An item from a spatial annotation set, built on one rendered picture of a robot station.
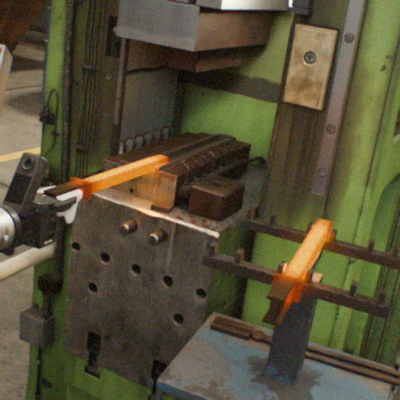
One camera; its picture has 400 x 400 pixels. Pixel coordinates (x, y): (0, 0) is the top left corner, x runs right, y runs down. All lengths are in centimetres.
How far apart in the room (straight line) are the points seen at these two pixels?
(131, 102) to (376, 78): 65
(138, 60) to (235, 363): 83
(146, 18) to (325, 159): 50
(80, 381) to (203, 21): 96
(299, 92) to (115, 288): 62
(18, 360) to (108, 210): 115
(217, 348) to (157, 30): 68
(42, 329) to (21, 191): 90
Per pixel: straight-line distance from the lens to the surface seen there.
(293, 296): 105
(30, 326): 206
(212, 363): 131
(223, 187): 150
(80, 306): 170
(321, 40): 146
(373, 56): 146
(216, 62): 164
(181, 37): 145
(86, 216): 159
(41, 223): 120
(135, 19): 151
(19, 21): 820
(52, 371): 216
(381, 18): 145
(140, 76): 178
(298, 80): 148
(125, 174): 143
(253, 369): 132
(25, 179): 119
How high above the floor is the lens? 145
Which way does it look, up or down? 19 degrees down
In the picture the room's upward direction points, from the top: 8 degrees clockwise
